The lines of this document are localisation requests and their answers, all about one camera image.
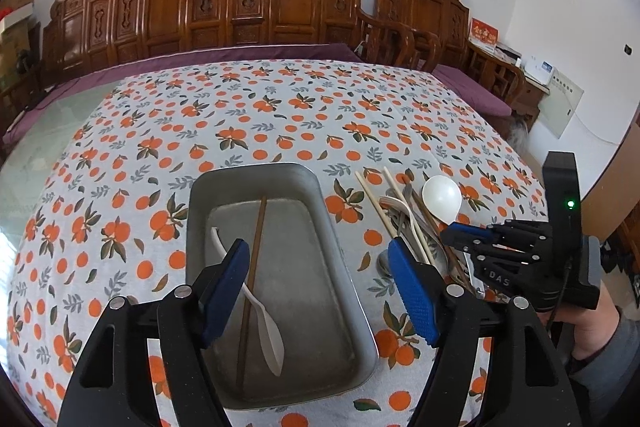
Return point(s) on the short purple seat cushion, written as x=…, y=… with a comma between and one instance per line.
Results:
x=470, y=89

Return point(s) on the metal fork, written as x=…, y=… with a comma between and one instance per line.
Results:
x=397, y=207

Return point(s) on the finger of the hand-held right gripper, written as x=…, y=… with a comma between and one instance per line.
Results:
x=505, y=272
x=470, y=234

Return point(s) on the long purple seat cushion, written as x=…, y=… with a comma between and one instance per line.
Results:
x=150, y=62

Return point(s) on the wooden side table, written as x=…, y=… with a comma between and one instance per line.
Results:
x=525, y=92

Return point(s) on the metal tray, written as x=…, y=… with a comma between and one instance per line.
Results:
x=310, y=297

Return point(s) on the person's right forearm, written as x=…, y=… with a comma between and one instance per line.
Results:
x=620, y=367

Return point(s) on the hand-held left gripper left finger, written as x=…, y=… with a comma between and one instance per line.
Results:
x=227, y=287

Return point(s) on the red box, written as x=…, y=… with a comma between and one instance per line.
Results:
x=483, y=32

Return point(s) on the cardboard box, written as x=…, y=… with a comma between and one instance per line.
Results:
x=17, y=2

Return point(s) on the person's right hand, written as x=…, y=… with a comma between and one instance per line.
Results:
x=597, y=327

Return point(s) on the metal spoon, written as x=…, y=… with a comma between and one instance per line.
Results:
x=384, y=263

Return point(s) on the stack of papers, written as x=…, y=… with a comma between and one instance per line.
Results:
x=507, y=52

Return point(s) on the light wooden chopstick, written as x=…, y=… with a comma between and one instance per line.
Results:
x=375, y=204
x=400, y=202
x=426, y=243

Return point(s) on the white wall cabinet door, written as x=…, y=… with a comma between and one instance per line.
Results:
x=562, y=107

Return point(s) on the wooden door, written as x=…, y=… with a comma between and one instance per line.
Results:
x=615, y=207

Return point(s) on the grey fluffy duster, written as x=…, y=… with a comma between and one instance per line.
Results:
x=520, y=134

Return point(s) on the large white round spoon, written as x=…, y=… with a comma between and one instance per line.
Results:
x=441, y=199

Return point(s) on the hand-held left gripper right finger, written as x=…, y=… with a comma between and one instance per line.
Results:
x=415, y=287

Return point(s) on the long carved wooden sofa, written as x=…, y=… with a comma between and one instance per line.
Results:
x=225, y=7

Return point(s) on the orange floral tablecloth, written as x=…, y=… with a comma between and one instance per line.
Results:
x=280, y=117

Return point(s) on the white desk device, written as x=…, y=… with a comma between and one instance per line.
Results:
x=539, y=71

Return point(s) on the short carved wooden sofa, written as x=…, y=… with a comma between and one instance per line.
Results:
x=425, y=2

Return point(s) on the small white plastic spoon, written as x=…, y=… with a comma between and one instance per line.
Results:
x=270, y=332

